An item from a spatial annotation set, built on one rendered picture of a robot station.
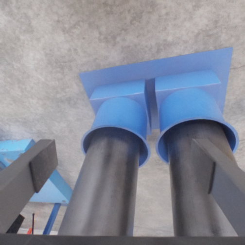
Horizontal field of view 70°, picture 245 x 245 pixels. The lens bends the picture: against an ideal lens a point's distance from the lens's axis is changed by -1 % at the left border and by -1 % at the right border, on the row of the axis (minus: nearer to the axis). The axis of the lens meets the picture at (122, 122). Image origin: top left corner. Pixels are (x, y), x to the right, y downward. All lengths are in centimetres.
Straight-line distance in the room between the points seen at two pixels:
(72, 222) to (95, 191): 9
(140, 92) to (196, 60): 30
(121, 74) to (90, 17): 29
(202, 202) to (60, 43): 88
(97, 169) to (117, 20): 62
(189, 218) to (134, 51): 71
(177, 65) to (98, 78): 40
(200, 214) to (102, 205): 24
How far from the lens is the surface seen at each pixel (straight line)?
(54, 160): 17
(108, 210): 52
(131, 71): 92
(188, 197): 52
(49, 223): 233
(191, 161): 17
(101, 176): 57
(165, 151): 78
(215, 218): 48
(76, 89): 107
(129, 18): 87
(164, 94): 82
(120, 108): 76
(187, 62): 92
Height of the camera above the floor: 85
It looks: 48 degrees down
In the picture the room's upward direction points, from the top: 168 degrees counter-clockwise
